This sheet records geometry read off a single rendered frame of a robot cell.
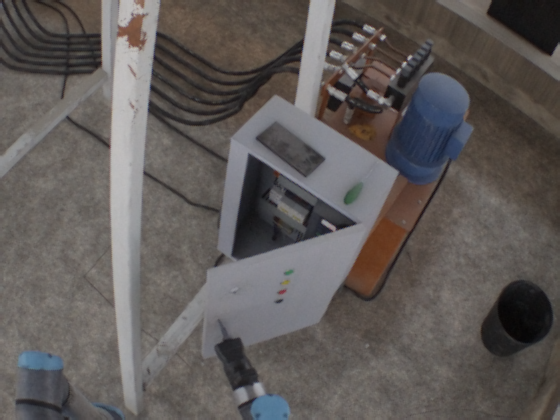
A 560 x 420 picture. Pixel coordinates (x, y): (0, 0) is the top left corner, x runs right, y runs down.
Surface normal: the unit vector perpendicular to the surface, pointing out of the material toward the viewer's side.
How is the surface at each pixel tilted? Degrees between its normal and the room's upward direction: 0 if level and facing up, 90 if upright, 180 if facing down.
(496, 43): 90
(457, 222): 0
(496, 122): 0
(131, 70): 81
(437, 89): 0
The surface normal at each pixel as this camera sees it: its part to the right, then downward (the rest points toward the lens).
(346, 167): 0.15, -0.53
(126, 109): -0.53, 0.56
